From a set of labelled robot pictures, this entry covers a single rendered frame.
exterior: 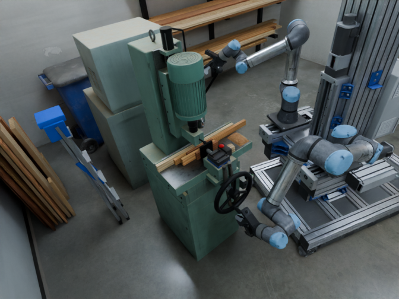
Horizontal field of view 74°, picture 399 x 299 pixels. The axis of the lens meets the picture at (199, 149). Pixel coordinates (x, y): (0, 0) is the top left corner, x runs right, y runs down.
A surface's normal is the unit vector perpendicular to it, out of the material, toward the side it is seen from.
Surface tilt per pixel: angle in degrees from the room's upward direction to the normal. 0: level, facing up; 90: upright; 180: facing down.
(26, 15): 90
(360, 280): 0
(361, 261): 0
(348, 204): 0
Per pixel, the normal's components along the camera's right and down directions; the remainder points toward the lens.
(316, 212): -0.09, -0.75
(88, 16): 0.58, 0.50
